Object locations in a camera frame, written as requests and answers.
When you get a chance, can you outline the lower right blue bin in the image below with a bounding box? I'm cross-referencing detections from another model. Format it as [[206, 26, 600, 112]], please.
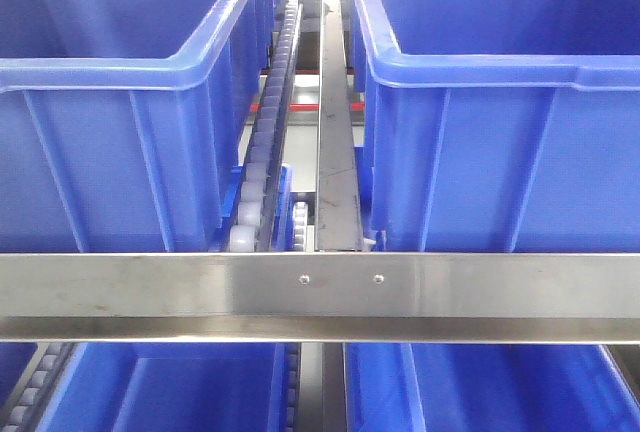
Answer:
[[346, 343, 639, 431]]

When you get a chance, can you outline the lower left blue bin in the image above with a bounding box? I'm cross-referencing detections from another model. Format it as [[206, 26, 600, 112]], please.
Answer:
[[0, 341, 301, 432]]

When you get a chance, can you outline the white roller conveyor track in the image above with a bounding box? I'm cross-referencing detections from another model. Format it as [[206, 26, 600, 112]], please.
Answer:
[[228, 0, 303, 253]]

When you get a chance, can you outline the right upper blue bin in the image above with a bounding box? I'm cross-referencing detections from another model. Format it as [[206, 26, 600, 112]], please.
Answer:
[[354, 0, 639, 252]]

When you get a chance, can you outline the blue bin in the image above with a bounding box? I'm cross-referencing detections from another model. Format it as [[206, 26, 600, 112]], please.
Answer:
[[1, 0, 274, 252], [0, 341, 301, 432], [346, 343, 639, 431], [354, 0, 639, 252]]

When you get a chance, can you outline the stainless steel shelf rack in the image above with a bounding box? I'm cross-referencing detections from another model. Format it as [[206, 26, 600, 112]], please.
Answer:
[[0, 0, 640, 432]]

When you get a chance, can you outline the left upper blue bin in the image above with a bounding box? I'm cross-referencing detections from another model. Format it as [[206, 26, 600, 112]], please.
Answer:
[[1, 0, 274, 252]]

